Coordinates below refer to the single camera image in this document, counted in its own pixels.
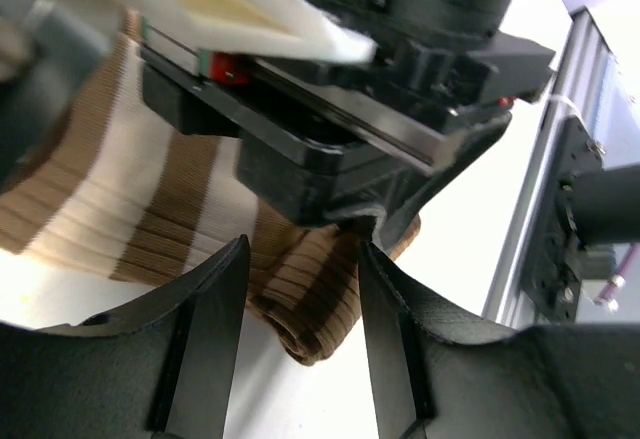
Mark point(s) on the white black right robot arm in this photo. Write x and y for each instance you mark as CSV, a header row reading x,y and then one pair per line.
x,y
439,24

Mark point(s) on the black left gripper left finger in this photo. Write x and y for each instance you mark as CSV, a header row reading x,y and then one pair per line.
x,y
159,366

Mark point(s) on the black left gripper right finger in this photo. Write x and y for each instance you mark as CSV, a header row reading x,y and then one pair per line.
x,y
440,371

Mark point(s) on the aluminium front rail frame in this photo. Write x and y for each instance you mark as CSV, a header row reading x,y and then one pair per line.
x,y
582,85

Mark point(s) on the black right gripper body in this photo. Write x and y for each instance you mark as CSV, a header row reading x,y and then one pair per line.
x,y
368,144

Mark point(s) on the brown beige striped sock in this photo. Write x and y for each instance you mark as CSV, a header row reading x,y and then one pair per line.
x,y
115,191

